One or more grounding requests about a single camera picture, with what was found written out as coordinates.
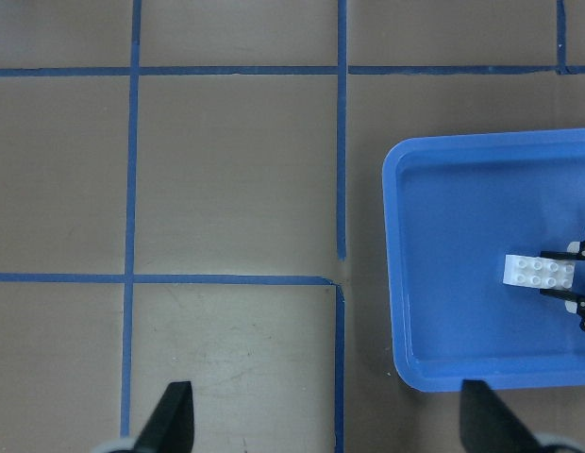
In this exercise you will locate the white long toy block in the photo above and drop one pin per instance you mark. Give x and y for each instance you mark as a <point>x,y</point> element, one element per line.
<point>538,273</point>

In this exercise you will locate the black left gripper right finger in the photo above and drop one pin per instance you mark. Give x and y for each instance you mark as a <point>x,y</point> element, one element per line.
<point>488,425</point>

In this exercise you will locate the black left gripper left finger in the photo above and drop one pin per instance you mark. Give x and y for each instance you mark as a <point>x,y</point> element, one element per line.
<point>170,427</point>

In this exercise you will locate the blue plastic tray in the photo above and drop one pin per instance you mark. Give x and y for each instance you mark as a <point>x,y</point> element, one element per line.
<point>454,208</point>

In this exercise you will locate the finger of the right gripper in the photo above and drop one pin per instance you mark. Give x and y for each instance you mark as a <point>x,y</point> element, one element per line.
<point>575,251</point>
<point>574,303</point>

